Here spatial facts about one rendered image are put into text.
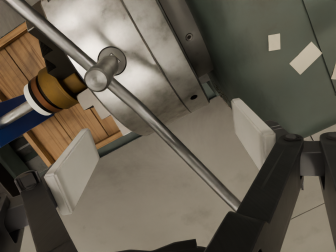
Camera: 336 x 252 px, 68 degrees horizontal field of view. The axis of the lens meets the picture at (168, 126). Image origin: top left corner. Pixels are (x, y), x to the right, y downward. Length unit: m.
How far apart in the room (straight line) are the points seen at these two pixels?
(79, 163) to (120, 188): 1.69
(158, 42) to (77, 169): 0.18
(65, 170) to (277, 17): 0.25
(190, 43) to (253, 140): 0.22
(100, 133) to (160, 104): 0.40
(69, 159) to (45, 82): 0.31
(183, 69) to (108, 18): 0.10
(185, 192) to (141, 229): 0.47
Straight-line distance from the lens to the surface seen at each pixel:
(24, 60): 0.76
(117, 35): 0.31
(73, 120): 0.74
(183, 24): 0.35
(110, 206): 1.98
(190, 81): 0.33
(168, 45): 0.30
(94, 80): 0.23
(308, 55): 0.32
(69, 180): 0.17
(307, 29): 0.31
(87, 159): 0.20
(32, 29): 0.39
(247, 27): 0.30
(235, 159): 1.77
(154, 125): 0.25
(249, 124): 0.16
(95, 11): 0.32
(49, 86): 0.47
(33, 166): 0.88
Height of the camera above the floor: 1.54
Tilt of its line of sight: 71 degrees down
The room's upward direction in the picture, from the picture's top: 175 degrees counter-clockwise
